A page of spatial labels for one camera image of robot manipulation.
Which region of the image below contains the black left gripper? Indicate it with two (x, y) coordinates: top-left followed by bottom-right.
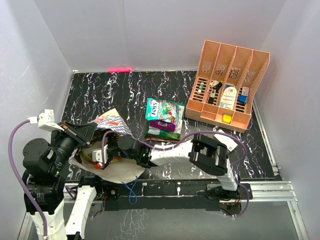
(49, 118), (98, 172)

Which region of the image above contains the blue checkered paper bag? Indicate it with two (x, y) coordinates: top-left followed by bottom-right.
(70, 108), (144, 184)

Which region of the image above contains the purple snack packet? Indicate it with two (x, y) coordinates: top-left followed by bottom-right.
(149, 120), (176, 132)

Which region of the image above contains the teal Fox's candy bag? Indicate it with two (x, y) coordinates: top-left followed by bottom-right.
(145, 98), (179, 125)

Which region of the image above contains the green snack bag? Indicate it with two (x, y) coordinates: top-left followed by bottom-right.
(145, 98), (186, 140)

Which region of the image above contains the red Doritos chip bag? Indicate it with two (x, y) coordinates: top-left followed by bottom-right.
(145, 136), (180, 143)

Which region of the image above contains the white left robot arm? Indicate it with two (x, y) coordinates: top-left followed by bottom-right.
(22, 121), (104, 240)

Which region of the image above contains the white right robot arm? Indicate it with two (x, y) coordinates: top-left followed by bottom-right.
(102, 132), (242, 202)

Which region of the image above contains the orange candy packet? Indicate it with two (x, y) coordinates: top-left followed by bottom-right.
(79, 151), (121, 170)

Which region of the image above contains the pink tape strip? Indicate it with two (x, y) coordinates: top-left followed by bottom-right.
(107, 67), (132, 73)

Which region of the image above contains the white green tube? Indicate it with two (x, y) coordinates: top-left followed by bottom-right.
(197, 82), (204, 94)

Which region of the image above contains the black clip tool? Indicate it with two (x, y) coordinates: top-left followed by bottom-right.
(207, 80), (223, 105)

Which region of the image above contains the yellow sticky note block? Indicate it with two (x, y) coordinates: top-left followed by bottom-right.
(222, 114), (233, 124)

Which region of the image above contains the white box with red logo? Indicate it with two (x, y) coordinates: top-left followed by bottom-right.
(214, 129), (238, 152)

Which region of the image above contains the pink desk organizer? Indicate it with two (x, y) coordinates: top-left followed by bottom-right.
(185, 40), (270, 133)

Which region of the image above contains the white labelled card pack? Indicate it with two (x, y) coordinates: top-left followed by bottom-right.
(219, 86), (238, 110)

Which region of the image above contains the blue small box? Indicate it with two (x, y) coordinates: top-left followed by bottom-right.
(237, 95), (248, 104)

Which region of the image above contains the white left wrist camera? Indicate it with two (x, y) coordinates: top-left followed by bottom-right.
(27, 109), (64, 132)

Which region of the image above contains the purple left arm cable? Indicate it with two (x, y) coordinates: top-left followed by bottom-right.
(8, 118), (50, 238)

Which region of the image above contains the aluminium base frame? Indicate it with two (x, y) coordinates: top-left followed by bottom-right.
(17, 69), (310, 240)

